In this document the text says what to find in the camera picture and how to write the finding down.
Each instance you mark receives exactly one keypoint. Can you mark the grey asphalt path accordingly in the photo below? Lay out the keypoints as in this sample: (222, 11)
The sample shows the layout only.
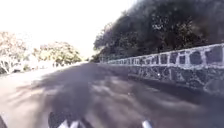
(100, 93)

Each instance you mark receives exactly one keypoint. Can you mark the row of dark trees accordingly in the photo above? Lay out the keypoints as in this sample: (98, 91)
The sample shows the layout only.
(160, 30)

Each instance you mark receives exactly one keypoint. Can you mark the pale sunlit trees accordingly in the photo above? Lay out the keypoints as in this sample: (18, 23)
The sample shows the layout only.
(50, 55)

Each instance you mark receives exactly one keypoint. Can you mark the robot's own part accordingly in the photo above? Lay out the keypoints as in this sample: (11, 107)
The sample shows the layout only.
(146, 124)
(74, 124)

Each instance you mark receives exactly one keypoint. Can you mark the dark stone wall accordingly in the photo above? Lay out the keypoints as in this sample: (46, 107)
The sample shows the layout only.
(186, 66)

